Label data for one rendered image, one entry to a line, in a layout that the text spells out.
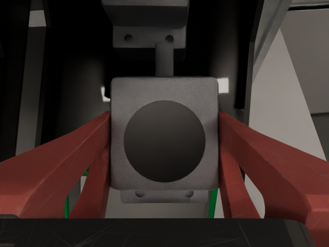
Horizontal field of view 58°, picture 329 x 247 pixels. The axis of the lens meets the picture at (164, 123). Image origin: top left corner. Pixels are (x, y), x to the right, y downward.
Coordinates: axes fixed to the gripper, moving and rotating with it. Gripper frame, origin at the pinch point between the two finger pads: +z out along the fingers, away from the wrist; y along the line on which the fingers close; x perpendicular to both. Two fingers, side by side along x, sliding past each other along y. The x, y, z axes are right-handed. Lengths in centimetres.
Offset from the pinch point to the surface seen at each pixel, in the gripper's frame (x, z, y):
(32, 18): -1.1, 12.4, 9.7
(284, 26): 20, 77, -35
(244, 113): 2.4, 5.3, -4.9
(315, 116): 82, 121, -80
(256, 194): 33.4, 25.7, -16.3
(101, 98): 2.9, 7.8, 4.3
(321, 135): 87, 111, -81
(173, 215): 22.4, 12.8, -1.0
